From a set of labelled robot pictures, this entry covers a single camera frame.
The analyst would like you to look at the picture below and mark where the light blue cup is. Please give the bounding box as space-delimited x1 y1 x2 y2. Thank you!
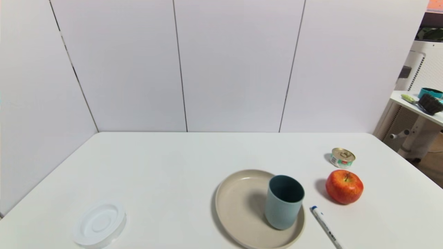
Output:
265 175 305 230

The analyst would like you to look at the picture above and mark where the beige round plate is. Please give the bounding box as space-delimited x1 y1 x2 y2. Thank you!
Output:
215 169 306 249

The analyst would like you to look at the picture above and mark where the small tin can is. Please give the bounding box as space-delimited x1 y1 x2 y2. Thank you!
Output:
330 148 356 169

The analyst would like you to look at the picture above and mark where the red apple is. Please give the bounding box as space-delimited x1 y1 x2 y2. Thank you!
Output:
325 169 364 205

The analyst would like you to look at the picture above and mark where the white marker pen blue cap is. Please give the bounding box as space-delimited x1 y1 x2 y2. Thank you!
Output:
310 205 343 249

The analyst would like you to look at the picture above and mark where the white round plastic container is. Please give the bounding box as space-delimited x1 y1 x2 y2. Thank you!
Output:
72 200 127 249

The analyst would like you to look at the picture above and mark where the black brush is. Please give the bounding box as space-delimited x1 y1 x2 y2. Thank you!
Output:
418 93 443 116

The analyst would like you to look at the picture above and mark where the teal bowl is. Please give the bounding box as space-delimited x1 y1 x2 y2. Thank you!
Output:
417 87 443 100

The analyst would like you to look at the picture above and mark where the white side table top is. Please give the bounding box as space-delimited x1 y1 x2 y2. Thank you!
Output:
390 91 443 127

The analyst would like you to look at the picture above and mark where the white perforated panel stand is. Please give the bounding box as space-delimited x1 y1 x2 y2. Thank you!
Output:
395 40 443 92

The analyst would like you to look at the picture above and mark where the white side table pedestal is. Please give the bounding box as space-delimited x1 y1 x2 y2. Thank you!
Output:
389 116 442 162

